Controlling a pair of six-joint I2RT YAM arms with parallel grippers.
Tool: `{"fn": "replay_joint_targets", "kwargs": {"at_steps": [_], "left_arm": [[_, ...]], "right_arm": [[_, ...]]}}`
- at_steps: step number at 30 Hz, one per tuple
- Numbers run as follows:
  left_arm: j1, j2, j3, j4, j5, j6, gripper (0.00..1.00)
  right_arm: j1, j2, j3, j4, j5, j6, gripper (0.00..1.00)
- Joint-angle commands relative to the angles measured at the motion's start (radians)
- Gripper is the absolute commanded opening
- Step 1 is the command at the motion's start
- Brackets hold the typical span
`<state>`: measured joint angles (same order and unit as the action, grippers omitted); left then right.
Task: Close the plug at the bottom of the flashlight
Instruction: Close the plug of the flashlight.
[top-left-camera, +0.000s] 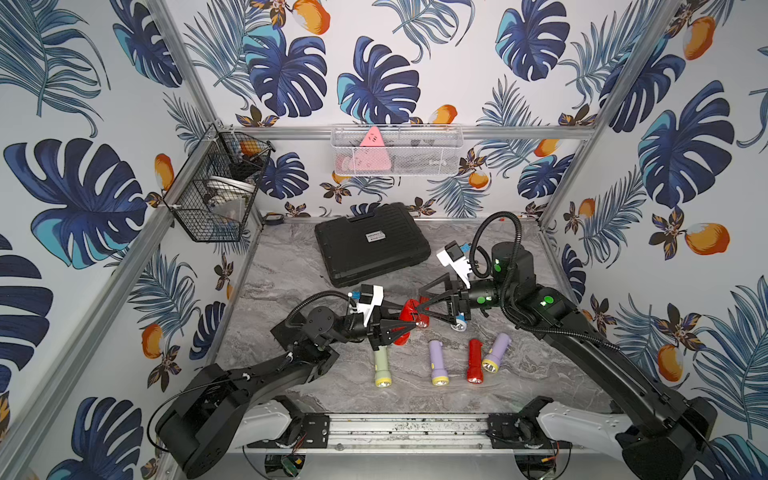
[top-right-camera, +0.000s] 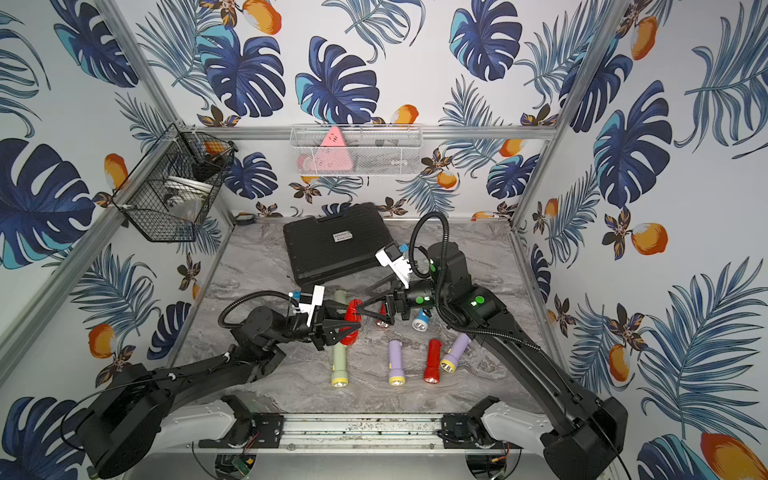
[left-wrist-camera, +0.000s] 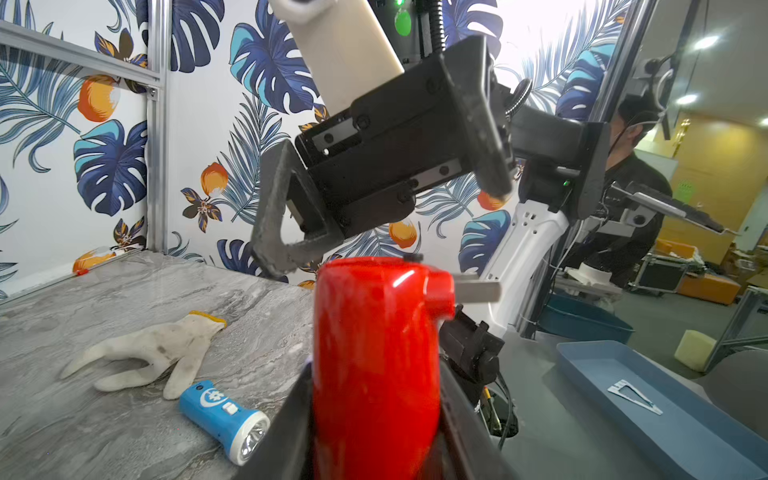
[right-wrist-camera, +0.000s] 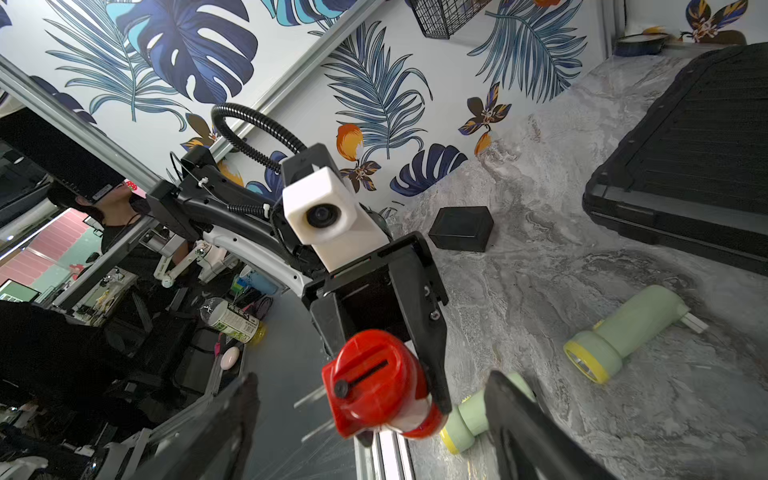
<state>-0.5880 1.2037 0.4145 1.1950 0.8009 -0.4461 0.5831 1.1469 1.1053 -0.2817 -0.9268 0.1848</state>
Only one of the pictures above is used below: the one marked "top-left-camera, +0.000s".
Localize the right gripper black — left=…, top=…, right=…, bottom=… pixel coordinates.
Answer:
left=417, top=269, right=516, bottom=329

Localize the red flashlight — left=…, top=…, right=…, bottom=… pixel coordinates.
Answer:
left=404, top=299, right=430, bottom=329
left=466, top=339, right=484, bottom=384

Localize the blue flashlight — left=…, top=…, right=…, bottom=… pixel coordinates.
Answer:
left=452, top=317, right=468, bottom=332

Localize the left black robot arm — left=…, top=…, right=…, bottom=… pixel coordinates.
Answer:
left=155, top=306, right=416, bottom=479

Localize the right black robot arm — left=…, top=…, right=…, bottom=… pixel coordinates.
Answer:
left=417, top=211, right=717, bottom=479

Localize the green flashlight front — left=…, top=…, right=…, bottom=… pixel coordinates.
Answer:
left=374, top=346, right=392, bottom=388

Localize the purple flashlight front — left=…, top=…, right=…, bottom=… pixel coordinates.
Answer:
left=428, top=340, right=450, bottom=386

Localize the purple flashlight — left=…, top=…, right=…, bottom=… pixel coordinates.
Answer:
left=481, top=333, right=511, bottom=373
left=428, top=340, right=450, bottom=386

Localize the red flashlight front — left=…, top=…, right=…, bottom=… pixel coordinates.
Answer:
left=466, top=339, right=484, bottom=384

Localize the purple flashlight right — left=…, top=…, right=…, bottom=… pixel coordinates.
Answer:
left=481, top=333, right=511, bottom=373

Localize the black plastic tool case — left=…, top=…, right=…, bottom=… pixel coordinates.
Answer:
left=314, top=202, right=431, bottom=288

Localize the dark tape roll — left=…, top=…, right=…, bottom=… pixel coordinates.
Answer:
left=264, top=213, right=285, bottom=226

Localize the pink triangle item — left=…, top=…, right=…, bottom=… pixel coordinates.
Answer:
left=350, top=126, right=392, bottom=173

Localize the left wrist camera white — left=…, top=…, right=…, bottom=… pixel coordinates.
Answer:
left=348, top=284, right=384, bottom=327

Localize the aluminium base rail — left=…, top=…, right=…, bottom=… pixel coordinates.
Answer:
left=161, top=412, right=637, bottom=457

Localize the clear wall shelf basket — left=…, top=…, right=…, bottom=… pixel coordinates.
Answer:
left=330, top=125, right=464, bottom=177

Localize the black wire basket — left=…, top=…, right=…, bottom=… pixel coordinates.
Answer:
left=162, top=125, right=275, bottom=244

